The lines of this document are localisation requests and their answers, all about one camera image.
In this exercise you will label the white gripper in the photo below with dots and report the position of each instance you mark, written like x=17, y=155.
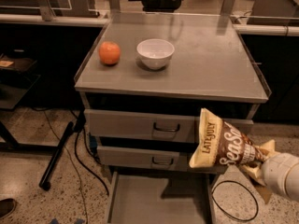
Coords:
x=275, y=174

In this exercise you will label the brown chip bag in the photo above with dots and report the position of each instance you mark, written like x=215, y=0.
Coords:
x=221, y=143

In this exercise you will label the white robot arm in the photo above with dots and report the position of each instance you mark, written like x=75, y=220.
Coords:
x=292, y=179

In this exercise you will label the middle grey drawer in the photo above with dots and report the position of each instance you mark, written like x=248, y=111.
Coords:
x=151, y=159

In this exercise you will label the grey drawer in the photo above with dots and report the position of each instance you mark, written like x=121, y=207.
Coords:
x=140, y=197
x=151, y=159
x=143, y=126

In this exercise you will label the top grey drawer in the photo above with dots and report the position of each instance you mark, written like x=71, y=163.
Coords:
x=143, y=126

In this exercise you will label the bottom grey drawer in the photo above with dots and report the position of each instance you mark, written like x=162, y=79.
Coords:
x=140, y=197

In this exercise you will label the grey drawer cabinet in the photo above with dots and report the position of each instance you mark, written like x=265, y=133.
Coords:
x=210, y=68

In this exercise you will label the white bowl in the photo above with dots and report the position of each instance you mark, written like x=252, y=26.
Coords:
x=155, y=53

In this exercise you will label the orange fruit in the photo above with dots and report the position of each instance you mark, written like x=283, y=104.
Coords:
x=109, y=53

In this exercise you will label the black stand leg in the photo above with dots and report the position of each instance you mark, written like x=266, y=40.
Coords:
x=45, y=179

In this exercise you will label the dark shoe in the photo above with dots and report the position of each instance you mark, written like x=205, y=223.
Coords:
x=7, y=206

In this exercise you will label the black side table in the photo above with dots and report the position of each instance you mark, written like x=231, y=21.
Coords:
x=16, y=79

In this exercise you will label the white counter rail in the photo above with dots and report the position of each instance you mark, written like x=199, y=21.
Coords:
x=56, y=21

